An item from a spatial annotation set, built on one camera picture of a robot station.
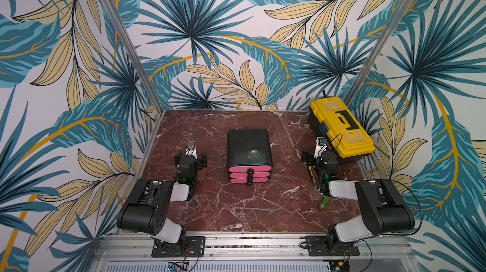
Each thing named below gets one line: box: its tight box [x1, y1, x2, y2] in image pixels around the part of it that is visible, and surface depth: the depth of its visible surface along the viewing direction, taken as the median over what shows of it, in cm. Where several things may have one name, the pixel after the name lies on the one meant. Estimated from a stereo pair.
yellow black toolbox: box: [307, 96, 376, 164], surface depth 93 cm
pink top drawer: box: [229, 165, 273, 175], surface depth 80 cm
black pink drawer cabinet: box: [227, 128, 273, 186], surface depth 85 cm
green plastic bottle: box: [319, 194, 331, 210], surface depth 85 cm
